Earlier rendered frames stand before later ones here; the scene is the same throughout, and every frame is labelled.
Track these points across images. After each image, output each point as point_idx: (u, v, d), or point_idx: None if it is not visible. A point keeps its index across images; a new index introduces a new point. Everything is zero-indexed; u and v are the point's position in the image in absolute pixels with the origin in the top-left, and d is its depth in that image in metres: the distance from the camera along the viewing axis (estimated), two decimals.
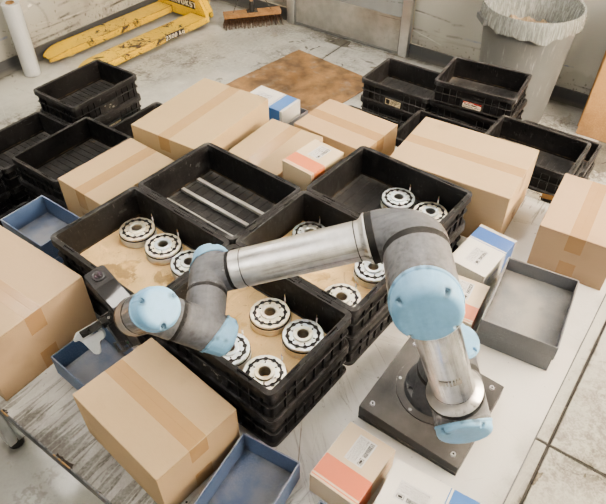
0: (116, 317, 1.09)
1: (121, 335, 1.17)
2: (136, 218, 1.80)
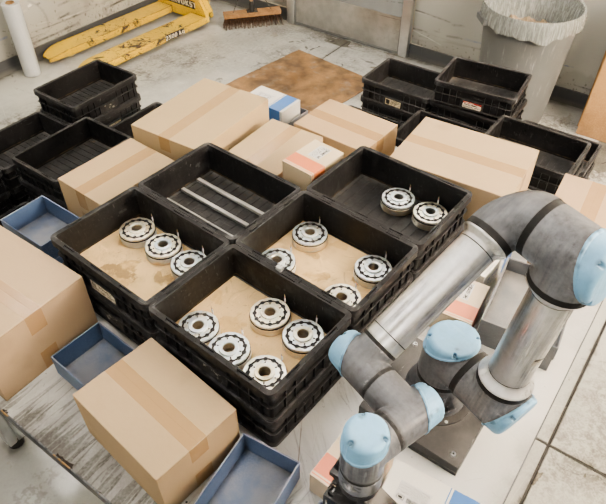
0: None
1: None
2: (136, 218, 1.80)
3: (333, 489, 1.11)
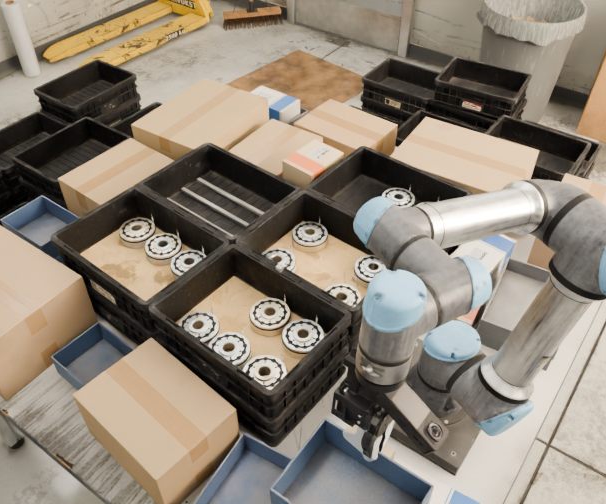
0: None
1: None
2: (136, 218, 1.80)
3: (346, 388, 0.91)
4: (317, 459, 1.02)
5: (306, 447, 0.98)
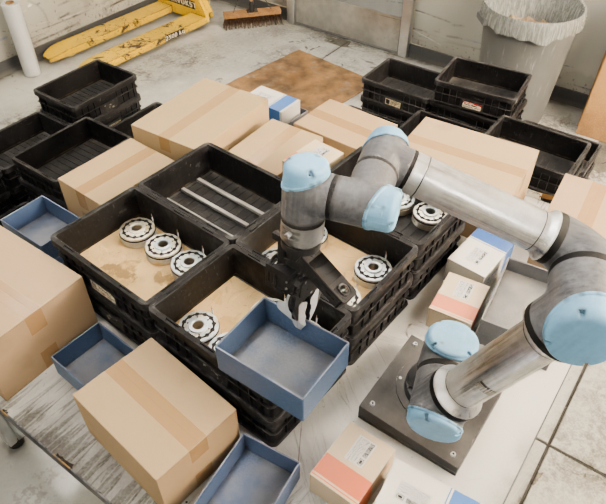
0: None
1: None
2: (136, 218, 1.80)
3: (276, 261, 1.11)
4: (258, 333, 1.23)
5: (247, 318, 1.18)
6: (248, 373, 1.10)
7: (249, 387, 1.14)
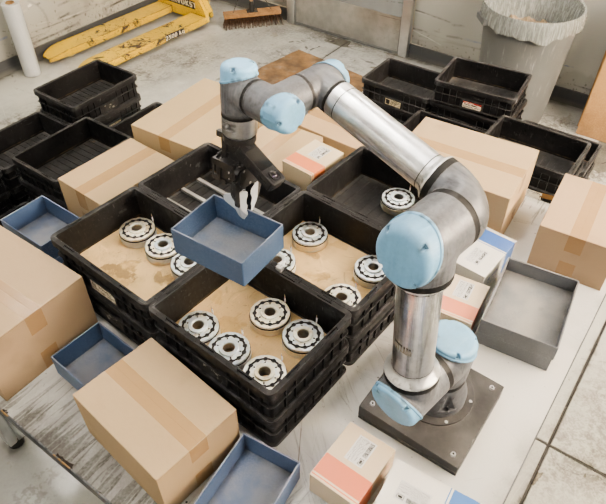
0: (256, 122, 1.29)
1: None
2: (136, 218, 1.80)
3: (221, 156, 1.34)
4: (210, 226, 1.45)
5: (199, 210, 1.40)
6: (198, 249, 1.33)
7: (200, 264, 1.36)
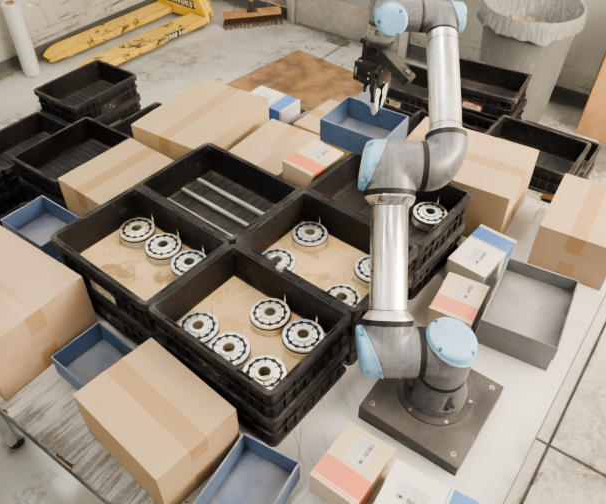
0: None
1: None
2: (136, 218, 1.80)
3: (361, 61, 1.69)
4: (343, 123, 1.80)
5: (338, 107, 1.75)
6: (343, 133, 1.68)
7: (342, 148, 1.71)
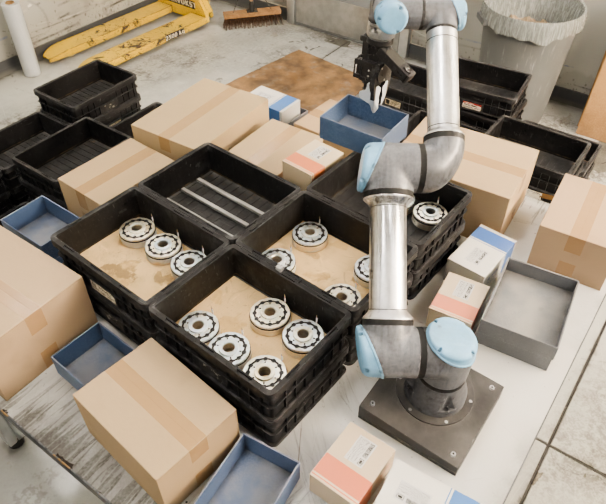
0: None
1: None
2: (136, 218, 1.80)
3: (361, 58, 1.68)
4: (343, 120, 1.80)
5: (338, 105, 1.75)
6: (343, 131, 1.67)
7: (341, 145, 1.71)
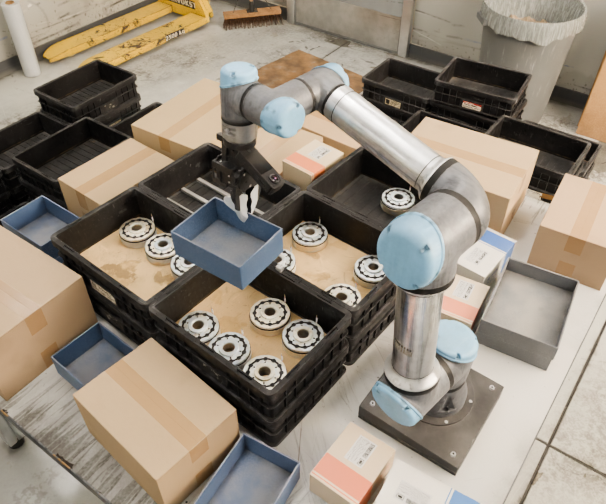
0: (256, 126, 1.29)
1: None
2: (136, 218, 1.80)
3: (221, 160, 1.34)
4: (210, 228, 1.46)
5: (199, 212, 1.41)
6: (198, 252, 1.33)
7: (199, 267, 1.37)
